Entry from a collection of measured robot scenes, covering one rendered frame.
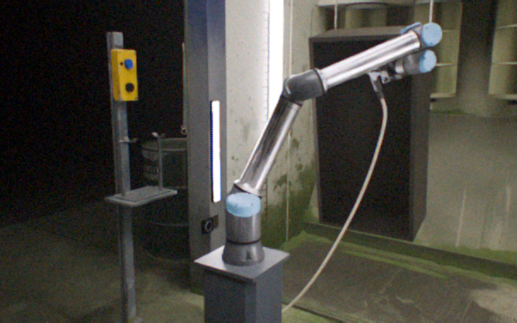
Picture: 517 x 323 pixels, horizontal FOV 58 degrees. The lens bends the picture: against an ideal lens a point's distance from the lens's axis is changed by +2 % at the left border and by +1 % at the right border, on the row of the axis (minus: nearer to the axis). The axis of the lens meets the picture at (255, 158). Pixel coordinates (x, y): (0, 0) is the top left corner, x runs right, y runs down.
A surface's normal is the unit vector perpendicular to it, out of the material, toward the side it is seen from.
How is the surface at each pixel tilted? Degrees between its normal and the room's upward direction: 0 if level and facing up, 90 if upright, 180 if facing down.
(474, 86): 90
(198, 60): 90
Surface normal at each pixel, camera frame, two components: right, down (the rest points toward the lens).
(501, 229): -0.46, -0.40
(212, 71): 0.83, 0.11
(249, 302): 0.20, 0.18
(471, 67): -0.55, 0.15
